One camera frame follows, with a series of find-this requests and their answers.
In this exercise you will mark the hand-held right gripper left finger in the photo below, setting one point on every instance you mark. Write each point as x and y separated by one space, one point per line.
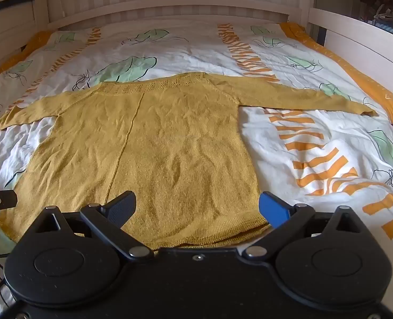
124 208

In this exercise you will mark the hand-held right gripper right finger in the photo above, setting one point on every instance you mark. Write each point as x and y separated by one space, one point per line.
272 210

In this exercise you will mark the mustard yellow knit sweater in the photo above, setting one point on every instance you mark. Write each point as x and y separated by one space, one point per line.
169 159

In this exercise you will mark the white leaf-print duvet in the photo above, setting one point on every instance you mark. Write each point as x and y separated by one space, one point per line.
319 159

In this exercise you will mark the brown cluttered items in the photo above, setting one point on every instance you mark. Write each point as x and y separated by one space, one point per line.
377 8

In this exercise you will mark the white wooden bed frame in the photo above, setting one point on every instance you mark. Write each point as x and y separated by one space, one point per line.
183 6

